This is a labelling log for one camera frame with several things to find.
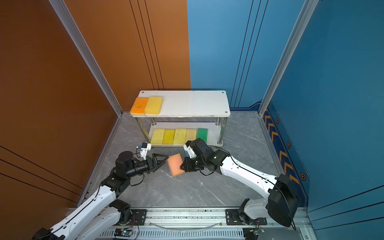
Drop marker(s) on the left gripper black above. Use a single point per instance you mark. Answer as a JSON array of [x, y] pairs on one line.
[[152, 163]]

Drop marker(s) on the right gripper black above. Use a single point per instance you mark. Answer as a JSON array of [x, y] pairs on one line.
[[188, 168]]

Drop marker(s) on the pink sponge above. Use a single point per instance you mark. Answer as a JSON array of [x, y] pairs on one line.
[[174, 163]]

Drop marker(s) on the bright yellow foam sponge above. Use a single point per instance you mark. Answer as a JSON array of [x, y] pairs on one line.
[[168, 138]]

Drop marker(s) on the yellow porous sponge large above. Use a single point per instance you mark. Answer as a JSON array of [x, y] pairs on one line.
[[157, 137]]

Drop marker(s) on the pale yellow sponge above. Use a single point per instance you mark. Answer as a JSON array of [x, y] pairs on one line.
[[191, 135]]

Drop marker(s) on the green scrub sponge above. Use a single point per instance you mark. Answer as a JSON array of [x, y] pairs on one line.
[[202, 134]]

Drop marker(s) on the orange sponge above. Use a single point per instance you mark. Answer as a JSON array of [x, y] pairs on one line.
[[139, 106]]

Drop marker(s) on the white two-tier shelf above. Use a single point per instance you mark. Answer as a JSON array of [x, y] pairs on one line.
[[188, 110]]

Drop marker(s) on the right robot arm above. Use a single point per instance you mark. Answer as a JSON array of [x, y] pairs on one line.
[[279, 200]]

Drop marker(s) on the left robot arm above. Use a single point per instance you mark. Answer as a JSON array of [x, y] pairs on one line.
[[103, 209]]

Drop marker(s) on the left circuit board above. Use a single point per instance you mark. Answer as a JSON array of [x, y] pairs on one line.
[[123, 233]]

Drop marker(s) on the circuit board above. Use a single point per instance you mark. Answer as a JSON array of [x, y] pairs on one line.
[[123, 233], [252, 233]]

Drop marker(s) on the right circuit board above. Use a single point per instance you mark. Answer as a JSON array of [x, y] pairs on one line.
[[252, 233]]

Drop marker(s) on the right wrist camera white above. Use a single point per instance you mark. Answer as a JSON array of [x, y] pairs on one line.
[[187, 147]]

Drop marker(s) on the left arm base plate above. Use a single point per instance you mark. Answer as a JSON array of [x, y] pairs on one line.
[[133, 217]]

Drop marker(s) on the aluminium front rail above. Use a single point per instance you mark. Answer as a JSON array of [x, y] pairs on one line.
[[207, 223]]

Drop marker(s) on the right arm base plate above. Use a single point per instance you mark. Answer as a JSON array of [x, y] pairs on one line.
[[233, 219]]

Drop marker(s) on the left aluminium corner post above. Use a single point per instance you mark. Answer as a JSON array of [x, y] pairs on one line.
[[75, 34]]

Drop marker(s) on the aluminium corner post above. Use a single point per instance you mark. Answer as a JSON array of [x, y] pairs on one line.
[[75, 34], [295, 36]]

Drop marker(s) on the right aluminium corner post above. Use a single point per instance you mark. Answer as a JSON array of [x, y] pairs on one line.
[[295, 36]]

